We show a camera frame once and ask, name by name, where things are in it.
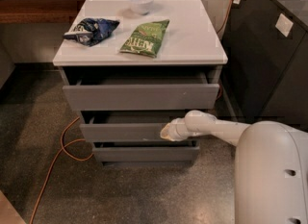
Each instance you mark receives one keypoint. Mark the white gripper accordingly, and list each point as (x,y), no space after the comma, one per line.
(177,132)

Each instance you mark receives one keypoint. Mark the grey drawer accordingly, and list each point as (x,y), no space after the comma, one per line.
(159,151)
(133,126)
(149,93)

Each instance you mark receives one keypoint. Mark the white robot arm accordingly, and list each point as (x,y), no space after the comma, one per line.
(271,165)

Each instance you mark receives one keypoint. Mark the grey bottom drawer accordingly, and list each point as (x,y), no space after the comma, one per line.
(159,151)

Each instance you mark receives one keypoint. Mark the grey three-drawer cabinet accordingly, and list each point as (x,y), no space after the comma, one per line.
(190,44)

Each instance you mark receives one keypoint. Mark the grey top drawer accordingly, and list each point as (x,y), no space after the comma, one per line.
(149,93)

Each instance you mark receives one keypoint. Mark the green chip bag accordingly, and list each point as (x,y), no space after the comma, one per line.
(146,39)

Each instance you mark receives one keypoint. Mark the dark grey bin cabinet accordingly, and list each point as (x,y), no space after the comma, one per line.
(267,73)

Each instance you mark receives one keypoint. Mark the blue chip bag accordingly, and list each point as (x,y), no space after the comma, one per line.
(91,31)

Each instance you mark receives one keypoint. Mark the white bowl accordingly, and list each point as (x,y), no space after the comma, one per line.
(141,6)

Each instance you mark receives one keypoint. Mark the white label on cabinet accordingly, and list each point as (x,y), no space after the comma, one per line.
(284,25)

